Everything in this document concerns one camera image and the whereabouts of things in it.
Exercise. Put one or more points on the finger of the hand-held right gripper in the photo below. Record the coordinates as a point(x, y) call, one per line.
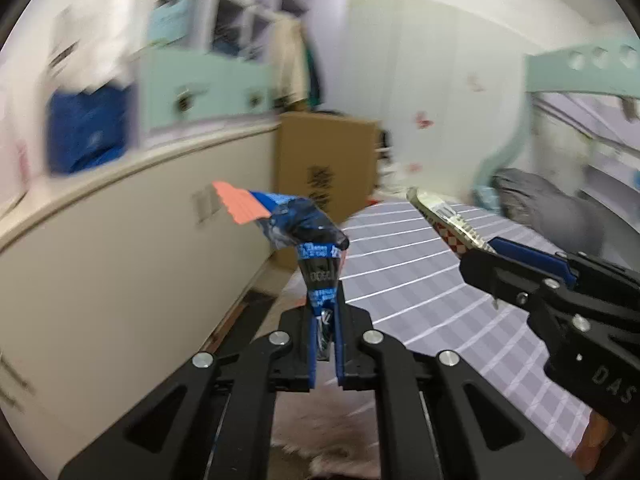
point(505, 280)
point(535, 260)

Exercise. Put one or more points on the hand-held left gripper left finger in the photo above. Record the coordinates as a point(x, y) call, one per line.
point(312, 345)

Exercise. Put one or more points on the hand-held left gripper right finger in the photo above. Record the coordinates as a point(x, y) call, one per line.
point(341, 345)

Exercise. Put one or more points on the silver red checked wrapper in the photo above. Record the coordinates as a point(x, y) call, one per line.
point(450, 225)

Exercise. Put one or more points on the blue wrapper with orange end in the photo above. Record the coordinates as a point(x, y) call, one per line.
point(300, 220)

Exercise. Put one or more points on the person's right hand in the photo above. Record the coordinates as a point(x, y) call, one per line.
point(595, 435)

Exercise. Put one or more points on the grey pillow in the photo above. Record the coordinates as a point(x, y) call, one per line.
point(540, 200)

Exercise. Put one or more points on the grey checked bed sheet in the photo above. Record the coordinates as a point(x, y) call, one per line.
point(450, 310)

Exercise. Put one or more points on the fluffy rug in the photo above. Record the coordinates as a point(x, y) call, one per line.
point(320, 430)

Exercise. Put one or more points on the crumpled white bag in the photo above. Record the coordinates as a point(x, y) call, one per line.
point(387, 165)

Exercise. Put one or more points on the black bag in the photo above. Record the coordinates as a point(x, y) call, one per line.
point(384, 142)

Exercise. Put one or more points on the large cardboard box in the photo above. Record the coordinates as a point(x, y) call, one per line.
point(320, 150)

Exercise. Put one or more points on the long white cabinet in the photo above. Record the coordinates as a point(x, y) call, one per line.
point(125, 260)

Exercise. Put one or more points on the pine cone drawer knob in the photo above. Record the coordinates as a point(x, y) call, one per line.
point(255, 100)
point(183, 104)

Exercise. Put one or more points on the hanging clothes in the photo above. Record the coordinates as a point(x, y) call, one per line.
point(300, 70)

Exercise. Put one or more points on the mint green drawer chest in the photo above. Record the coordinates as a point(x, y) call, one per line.
point(210, 77)

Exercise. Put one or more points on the blue bag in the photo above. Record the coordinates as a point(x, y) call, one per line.
point(90, 130)

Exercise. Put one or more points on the white cubby shelf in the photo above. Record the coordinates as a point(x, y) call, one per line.
point(250, 10)

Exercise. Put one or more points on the white red printed plastic bag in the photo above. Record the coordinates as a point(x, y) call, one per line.
point(15, 150)

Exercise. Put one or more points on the white paper bag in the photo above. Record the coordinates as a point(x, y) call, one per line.
point(90, 45)

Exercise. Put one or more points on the small pink wall sticker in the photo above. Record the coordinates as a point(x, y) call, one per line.
point(413, 167)

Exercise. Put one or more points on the pink butterfly wall sticker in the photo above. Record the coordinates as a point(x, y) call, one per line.
point(423, 120)

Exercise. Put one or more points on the mint green bed frame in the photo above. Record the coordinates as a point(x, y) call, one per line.
point(550, 70)

